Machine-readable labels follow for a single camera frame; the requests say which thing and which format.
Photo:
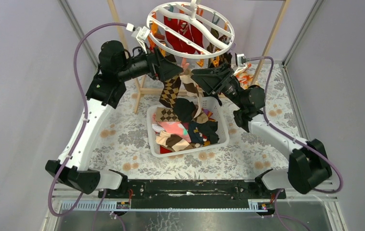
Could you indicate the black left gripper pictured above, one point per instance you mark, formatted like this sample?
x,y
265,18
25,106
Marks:
x,y
156,64

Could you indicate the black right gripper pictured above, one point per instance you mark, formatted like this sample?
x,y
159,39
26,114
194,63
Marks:
x,y
212,80

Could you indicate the brown yellow argyle sock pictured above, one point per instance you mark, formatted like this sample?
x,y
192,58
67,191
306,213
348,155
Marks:
x,y
170,92

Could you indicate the dark green sock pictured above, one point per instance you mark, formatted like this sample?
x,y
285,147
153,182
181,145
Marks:
x,y
184,109

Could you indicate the white round sock hanger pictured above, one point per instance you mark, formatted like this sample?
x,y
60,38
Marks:
x,y
217,32

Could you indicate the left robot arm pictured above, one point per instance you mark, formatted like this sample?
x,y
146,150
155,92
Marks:
x,y
102,97

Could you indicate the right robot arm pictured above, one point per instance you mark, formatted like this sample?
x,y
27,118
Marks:
x,y
307,167

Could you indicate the pink clothespin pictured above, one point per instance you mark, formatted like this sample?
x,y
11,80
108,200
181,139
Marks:
x,y
184,64

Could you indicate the orange patterned cloth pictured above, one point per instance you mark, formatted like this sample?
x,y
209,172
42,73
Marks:
x,y
246,77

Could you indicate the red sock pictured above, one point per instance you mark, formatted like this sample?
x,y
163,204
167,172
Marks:
x,y
183,29

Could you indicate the beige green argyle sock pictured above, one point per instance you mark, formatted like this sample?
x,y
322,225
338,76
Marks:
x,y
165,115

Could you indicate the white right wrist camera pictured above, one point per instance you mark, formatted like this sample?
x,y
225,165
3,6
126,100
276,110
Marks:
x,y
241,64

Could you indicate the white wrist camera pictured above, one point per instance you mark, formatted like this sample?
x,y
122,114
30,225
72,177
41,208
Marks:
x,y
140,34
241,64

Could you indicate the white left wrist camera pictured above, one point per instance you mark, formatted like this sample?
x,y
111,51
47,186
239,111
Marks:
x,y
140,34

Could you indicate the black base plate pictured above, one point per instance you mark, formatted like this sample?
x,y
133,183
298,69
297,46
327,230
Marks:
x,y
232,189

